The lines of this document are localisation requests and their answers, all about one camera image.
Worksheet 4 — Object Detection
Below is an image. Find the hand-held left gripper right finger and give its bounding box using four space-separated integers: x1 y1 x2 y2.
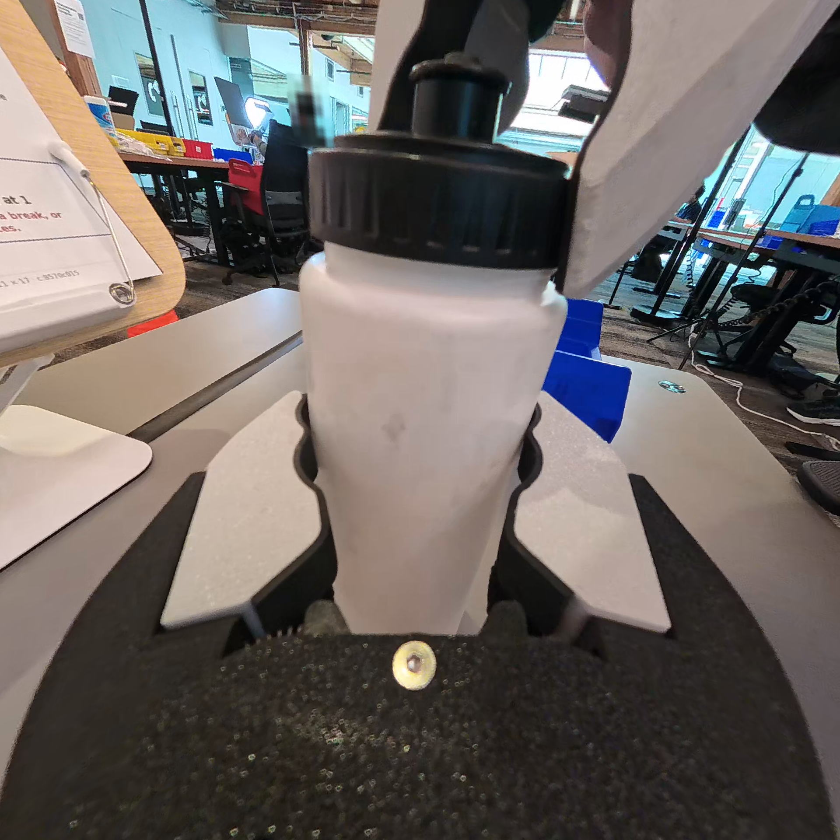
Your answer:
489 392 672 641

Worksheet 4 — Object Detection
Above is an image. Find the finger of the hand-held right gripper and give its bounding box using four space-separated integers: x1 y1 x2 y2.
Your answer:
367 0 531 142
563 0 840 298

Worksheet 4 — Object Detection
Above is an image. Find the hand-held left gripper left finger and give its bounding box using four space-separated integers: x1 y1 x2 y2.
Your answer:
161 392 339 639

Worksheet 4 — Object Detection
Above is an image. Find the blue plastic bin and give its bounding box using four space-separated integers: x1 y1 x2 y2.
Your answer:
556 298 605 362
541 351 633 444

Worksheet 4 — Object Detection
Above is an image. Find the black bottle lid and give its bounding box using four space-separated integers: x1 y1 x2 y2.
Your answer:
307 54 572 270

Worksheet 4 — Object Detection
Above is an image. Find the white plastic bottle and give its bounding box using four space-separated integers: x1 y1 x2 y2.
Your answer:
298 239 571 636

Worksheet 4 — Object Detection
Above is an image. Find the person's right forearm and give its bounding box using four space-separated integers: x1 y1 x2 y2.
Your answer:
753 26 840 157

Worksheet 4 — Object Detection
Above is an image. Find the person's right hand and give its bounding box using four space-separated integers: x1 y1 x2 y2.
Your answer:
583 0 634 89

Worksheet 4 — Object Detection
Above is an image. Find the black tripod stand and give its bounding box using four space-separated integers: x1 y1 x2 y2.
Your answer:
650 154 811 368

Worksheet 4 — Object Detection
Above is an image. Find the red office chair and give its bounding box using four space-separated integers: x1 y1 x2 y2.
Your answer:
220 157 269 263

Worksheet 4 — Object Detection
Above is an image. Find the orange traffic cone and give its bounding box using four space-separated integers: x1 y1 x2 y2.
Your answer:
128 310 179 339

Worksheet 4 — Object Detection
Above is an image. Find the row of coloured storage bins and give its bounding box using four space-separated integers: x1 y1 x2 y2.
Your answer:
117 128 256 164

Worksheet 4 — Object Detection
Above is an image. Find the black floor lamp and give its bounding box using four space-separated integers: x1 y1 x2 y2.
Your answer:
139 0 177 135

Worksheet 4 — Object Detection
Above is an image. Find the brown wooden table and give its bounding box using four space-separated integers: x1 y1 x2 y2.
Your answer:
121 152 232 266

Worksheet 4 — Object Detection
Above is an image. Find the instruction sheet on stand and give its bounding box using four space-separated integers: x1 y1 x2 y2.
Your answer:
0 0 186 568

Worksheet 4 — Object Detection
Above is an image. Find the white wipes canister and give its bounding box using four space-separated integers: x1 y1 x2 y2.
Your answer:
82 95 120 147

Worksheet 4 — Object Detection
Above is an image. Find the printed instruction sheet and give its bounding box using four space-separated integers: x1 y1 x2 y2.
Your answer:
0 46 164 309

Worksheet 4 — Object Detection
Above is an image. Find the white floor cable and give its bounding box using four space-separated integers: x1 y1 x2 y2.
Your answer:
689 357 840 437

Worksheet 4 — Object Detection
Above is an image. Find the wooden ceiling post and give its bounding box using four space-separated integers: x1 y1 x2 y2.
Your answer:
46 0 102 98

